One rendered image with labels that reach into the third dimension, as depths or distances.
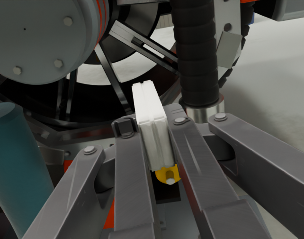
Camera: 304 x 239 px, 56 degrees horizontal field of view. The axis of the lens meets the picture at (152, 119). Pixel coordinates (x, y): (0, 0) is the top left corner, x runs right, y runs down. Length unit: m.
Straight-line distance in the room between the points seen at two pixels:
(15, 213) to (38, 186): 0.05
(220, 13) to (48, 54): 0.27
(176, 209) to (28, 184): 0.55
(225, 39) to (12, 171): 0.38
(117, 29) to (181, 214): 0.57
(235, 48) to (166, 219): 0.58
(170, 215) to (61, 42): 0.68
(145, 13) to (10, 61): 0.43
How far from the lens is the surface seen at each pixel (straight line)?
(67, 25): 0.33
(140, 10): 0.72
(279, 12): 0.68
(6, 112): 0.46
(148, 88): 0.19
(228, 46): 0.49
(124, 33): 0.58
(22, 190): 0.49
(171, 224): 0.89
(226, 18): 0.48
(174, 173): 0.60
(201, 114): 0.27
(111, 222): 0.67
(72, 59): 0.34
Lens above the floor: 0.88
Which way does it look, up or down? 27 degrees down
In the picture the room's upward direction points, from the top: 11 degrees counter-clockwise
